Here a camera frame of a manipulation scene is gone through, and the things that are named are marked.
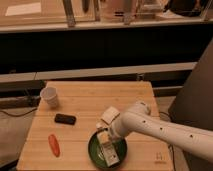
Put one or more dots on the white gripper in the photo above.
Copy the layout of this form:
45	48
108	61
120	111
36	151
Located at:
109	115

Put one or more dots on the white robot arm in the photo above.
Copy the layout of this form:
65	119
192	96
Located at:
136	118

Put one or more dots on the green ceramic bowl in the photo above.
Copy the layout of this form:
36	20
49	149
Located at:
96	154

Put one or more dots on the black phone-like block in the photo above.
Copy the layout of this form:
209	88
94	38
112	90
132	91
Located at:
65	119

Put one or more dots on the orange carrot toy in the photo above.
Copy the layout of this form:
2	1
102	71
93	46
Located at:
54	145

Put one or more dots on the white paper cup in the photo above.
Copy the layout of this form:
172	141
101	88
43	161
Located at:
49	95

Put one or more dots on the dark cabinet at right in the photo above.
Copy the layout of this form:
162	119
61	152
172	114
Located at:
193	105

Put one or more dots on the long wooden bench rail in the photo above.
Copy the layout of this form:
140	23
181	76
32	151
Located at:
78	73

